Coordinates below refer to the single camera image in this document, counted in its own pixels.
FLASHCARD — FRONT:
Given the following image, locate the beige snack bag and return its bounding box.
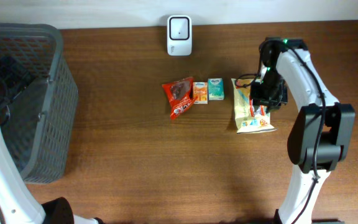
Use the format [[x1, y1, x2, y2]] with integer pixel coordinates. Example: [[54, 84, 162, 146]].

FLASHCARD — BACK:
[[231, 78, 275, 134]]

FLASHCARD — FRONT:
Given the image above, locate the teal tissue pack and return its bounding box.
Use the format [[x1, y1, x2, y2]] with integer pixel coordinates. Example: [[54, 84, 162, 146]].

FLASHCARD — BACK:
[[208, 78, 224, 101]]

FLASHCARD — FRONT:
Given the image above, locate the orange tissue pack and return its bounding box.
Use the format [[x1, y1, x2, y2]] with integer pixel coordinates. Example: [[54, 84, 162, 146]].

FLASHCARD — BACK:
[[193, 82, 208, 104]]

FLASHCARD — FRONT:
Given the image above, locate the red snack bag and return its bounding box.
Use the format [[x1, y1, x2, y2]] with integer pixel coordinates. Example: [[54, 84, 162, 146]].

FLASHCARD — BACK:
[[162, 77, 195, 120]]

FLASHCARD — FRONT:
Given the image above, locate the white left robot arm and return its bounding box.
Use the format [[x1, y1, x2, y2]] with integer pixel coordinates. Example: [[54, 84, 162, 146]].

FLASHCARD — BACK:
[[0, 24, 99, 223]]

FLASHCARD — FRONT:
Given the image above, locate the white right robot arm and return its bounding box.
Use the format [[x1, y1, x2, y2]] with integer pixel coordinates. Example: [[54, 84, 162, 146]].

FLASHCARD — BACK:
[[250, 37, 356, 223]]

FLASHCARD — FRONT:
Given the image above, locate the grey plastic mesh basket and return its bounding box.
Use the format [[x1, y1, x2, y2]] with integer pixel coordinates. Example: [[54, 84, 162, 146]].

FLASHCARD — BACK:
[[0, 24, 78, 184]]

